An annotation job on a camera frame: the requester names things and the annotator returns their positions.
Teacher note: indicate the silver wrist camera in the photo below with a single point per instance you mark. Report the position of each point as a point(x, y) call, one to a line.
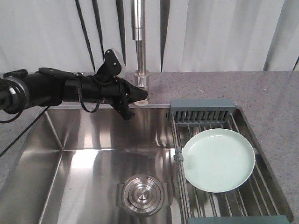
point(116, 61)

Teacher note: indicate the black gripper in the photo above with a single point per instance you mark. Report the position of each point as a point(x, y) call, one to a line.
point(104, 87)

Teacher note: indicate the stainless steel sink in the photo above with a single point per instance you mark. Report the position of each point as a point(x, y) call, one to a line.
point(73, 160)

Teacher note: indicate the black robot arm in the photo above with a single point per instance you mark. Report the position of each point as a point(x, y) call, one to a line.
point(20, 90)

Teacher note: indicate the grey steel drying rack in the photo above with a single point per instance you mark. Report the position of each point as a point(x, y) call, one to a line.
point(257, 201)

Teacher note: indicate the steel gooseneck faucet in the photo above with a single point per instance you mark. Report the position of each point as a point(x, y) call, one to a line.
point(142, 79)

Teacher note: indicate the light green round plate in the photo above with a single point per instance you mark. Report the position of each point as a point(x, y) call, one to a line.
point(218, 160)

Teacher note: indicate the white pleated curtain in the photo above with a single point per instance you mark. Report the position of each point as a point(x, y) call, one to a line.
point(181, 35)

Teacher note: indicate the steel sink drain plug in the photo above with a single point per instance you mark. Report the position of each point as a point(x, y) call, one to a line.
point(142, 195)

